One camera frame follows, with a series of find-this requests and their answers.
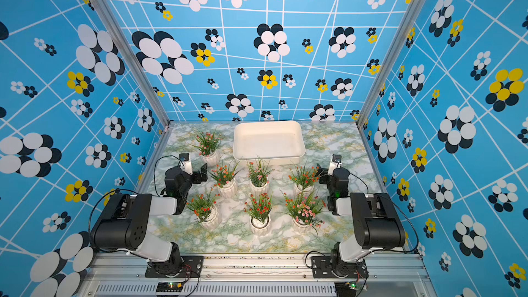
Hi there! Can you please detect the right controller board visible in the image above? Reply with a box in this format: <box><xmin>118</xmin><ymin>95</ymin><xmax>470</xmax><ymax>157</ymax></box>
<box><xmin>334</xmin><ymin>282</ymin><xmax>358</xmax><ymax>297</ymax></box>

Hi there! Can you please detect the front right pink potted gypsophila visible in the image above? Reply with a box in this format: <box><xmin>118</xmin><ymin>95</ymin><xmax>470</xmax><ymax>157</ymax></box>
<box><xmin>283</xmin><ymin>191</ymin><xmax>326</xmax><ymax>235</ymax></box>

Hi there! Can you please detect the aluminium front rail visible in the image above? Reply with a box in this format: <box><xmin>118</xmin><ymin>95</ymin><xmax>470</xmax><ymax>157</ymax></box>
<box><xmin>78</xmin><ymin>253</ymin><xmax>437</xmax><ymax>296</ymax></box>

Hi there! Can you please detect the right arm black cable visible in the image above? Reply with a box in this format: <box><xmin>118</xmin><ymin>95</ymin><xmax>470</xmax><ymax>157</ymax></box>
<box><xmin>346</xmin><ymin>170</ymin><xmax>420</xmax><ymax>253</ymax></box>

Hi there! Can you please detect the left controller board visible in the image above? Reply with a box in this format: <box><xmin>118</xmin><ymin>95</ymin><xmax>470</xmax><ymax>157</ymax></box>
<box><xmin>156</xmin><ymin>282</ymin><xmax>184</xmax><ymax>294</ymax></box>

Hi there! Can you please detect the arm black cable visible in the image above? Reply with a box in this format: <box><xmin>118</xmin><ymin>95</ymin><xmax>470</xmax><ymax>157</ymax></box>
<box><xmin>346</xmin><ymin>170</ymin><xmax>420</xmax><ymax>253</ymax></box>
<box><xmin>153</xmin><ymin>155</ymin><xmax>182</xmax><ymax>197</ymax></box>

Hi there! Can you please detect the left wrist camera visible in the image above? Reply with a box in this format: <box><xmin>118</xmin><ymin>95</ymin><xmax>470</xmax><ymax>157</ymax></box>
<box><xmin>179</xmin><ymin>153</ymin><xmax>193</xmax><ymax>175</ymax></box>

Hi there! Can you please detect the controller board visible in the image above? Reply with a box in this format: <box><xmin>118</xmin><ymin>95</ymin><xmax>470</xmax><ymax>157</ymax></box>
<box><xmin>334</xmin><ymin>282</ymin><xmax>358</xmax><ymax>297</ymax></box>
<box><xmin>156</xmin><ymin>282</ymin><xmax>184</xmax><ymax>294</ymax></box>

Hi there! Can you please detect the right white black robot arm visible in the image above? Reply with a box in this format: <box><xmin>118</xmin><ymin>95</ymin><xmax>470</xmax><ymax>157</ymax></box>
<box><xmin>318</xmin><ymin>167</ymin><xmax>406</xmax><ymax>278</ymax></box>

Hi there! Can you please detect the white plastic storage box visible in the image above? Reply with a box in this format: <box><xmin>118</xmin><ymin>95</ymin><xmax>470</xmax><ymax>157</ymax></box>
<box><xmin>232</xmin><ymin>120</ymin><xmax>306</xmax><ymax>165</ymax></box>

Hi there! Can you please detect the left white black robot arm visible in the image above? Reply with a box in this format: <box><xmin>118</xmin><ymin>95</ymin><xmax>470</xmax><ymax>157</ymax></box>
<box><xmin>89</xmin><ymin>164</ymin><xmax>208</xmax><ymax>277</ymax></box>

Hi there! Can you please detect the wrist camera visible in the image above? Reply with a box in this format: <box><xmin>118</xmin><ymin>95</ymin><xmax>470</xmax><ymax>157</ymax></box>
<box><xmin>179</xmin><ymin>153</ymin><xmax>193</xmax><ymax>175</ymax></box>
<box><xmin>328</xmin><ymin>154</ymin><xmax>342</xmax><ymax>175</ymax></box>

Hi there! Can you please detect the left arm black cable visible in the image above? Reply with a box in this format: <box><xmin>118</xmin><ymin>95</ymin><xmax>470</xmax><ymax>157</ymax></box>
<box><xmin>153</xmin><ymin>155</ymin><xmax>182</xmax><ymax>197</ymax></box>

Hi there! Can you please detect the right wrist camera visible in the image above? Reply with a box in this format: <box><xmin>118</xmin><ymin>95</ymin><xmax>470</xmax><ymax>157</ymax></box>
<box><xmin>328</xmin><ymin>154</ymin><xmax>342</xmax><ymax>175</ymax></box>

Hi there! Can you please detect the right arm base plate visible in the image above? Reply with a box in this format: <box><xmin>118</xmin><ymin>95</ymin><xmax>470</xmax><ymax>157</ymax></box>
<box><xmin>309</xmin><ymin>256</ymin><xmax>369</xmax><ymax>280</ymax></box>

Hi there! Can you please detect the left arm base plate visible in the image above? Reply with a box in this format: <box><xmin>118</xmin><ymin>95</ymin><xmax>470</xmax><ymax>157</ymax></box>
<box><xmin>144</xmin><ymin>255</ymin><xmax>205</xmax><ymax>279</ymax></box>

